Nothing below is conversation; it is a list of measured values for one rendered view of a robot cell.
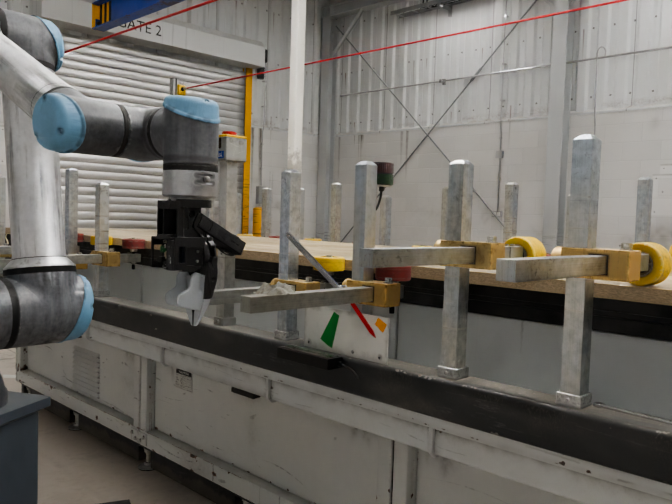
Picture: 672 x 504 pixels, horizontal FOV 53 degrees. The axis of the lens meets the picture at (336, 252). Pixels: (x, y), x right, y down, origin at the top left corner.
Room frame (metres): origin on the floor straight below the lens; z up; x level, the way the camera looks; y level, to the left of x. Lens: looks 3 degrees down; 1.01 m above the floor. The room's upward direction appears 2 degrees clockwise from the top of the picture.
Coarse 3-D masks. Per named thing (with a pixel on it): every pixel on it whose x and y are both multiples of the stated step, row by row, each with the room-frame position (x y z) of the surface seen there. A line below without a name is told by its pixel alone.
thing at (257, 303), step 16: (336, 288) 1.39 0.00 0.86; (352, 288) 1.40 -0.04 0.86; (368, 288) 1.42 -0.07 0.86; (400, 288) 1.50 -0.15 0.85; (240, 304) 1.22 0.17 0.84; (256, 304) 1.21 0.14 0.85; (272, 304) 1.23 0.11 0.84; (288, 304) 1.26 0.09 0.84; (304, 304) 1.29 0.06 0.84; (320, 304) 1.32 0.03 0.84; (336, 304) 1.35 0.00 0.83
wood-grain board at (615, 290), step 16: (112, 240) 2.61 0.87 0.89; (256, 240) 2.79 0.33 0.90; (272, 240) 2.84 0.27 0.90; (304, 240) 2.96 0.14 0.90; (240, 256) 2.04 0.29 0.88; (256, 256) 1.98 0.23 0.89; (272, 256) 1.93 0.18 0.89; (304, 256) 1.83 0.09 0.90; (416, 272) 1.56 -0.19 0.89; (432, 272) 1.53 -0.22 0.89; (480, 272) 1.44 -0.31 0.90; (512, 288) 1.39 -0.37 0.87; (528, 288) 1.36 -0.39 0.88; (544, 288) 1.34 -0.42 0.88; (560, 288) 1.31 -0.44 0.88; (608, 288) 1.25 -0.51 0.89; (624, 288) 1.23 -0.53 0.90; (640, 288) 1.21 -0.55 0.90; (656, 288) 1.19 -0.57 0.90
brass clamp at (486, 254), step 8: (440, 240) 1.33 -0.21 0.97; (448, 240) 1.30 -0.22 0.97; (480, 248) 1.25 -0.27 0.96; (488, 248) 1.24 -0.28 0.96; (496, 248) 1.25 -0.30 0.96; (504, 248) 1.27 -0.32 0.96; (480, 256) 1.25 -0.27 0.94; (488, 256) 1.24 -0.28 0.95; (496, 256) 1.25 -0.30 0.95; (504, 256) 1.27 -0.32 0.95; (448, 264) 1.30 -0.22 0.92; (456, 264) 1.29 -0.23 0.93; (464, 264) 1.27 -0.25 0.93; (472, 264) 1.26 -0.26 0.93; (480, 264) 1.25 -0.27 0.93; (488, 264) 1.24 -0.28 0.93
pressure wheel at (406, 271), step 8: (376, 272) 1.49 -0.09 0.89; (384, 272) 1.47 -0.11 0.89; (392, 272) 1.46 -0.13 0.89; (400, 272) 1.47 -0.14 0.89; (408, 272) 1.48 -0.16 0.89; (384, 280) 1.47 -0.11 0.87; (392, 280) 1.46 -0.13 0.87; (400, 280) 1.47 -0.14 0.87; (408, 280) 1.48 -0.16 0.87; (392, 312) 1.50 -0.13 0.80
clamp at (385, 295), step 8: (344, 280) 1.51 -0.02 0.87; (352, 280) 1.48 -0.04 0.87; (376, 280) 1.49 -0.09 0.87; (376, 288) 1.43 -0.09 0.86; (384, 288) 1.41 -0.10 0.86; (392, 288) 1.42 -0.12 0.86; (376, 296) 1.43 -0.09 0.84; (384, 296) 1.41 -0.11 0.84; (392, 296) 1.43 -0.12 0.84; (368, 304) 1.44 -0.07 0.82; (376, 304) 1.43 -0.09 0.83; (384, 304) 1.41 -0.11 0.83; (392, 304) 1.43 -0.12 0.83
